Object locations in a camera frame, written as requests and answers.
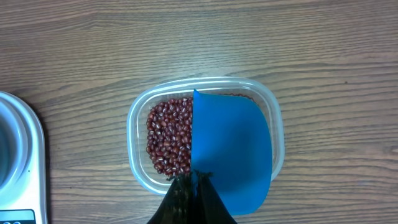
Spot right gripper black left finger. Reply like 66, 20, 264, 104
147, 173, 193, 224

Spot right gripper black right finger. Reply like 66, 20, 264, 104
193, 171, 237, 224

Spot blue plastic scoop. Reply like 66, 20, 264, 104
191, 91, 272, 215

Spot white digital kitchen scale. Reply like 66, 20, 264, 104
1, 91, 49, 224

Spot teal blue bowl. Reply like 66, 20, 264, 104
0, 124, 9, 185

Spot clear plastic food container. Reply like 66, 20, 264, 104
126, 77, 285, 195

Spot red adzuki beans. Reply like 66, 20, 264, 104
146, 96, 193, 178

